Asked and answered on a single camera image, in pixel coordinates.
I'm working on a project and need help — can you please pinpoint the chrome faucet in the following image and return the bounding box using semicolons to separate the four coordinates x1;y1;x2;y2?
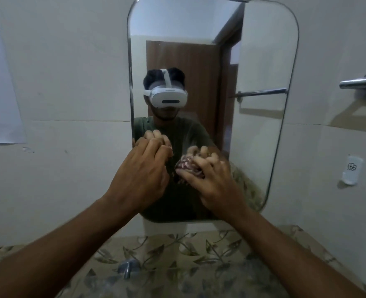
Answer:
118;257;141;281

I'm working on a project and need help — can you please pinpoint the rounded wall mirror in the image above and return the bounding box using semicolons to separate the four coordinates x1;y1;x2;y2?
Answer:
127;0;300;222

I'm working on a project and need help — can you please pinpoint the patterned red white cloth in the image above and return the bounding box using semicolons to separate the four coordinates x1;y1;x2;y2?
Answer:
176;153;209;184

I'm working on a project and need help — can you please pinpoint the person's left hand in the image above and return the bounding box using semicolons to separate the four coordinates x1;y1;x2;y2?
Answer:
105;138;174;213

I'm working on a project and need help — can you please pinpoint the person's right forearm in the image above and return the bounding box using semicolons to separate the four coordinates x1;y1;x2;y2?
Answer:
223;208;366;298

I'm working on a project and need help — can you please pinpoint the white plastic wall holder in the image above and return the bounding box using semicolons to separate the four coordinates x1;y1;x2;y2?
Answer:
341;154;364;186

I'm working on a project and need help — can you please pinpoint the person's right hand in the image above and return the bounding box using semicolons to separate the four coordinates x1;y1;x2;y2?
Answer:
175;155;250;221

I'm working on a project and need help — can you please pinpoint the person's left forearm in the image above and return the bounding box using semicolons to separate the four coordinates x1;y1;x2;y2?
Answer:
0;195;130;298

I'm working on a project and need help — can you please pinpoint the chrome towel bar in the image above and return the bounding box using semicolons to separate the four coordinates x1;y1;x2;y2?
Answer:
339;68;366;102

